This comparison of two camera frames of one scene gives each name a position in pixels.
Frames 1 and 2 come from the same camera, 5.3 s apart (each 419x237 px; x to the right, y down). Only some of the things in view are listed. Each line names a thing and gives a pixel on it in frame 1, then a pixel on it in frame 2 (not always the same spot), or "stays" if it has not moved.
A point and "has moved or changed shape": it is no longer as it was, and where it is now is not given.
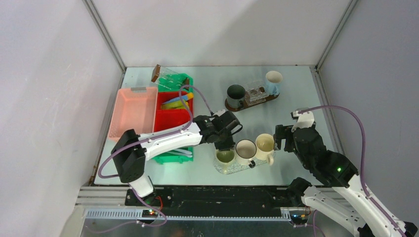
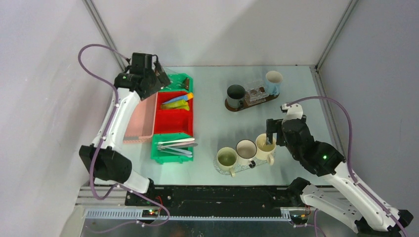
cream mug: [265, 144] stays
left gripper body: [225, 141] to [154, 84]
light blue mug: [273, 79] stays
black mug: [235, 94] stays
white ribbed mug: [245, 150] stays
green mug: [226, 157] has moved or changed shape
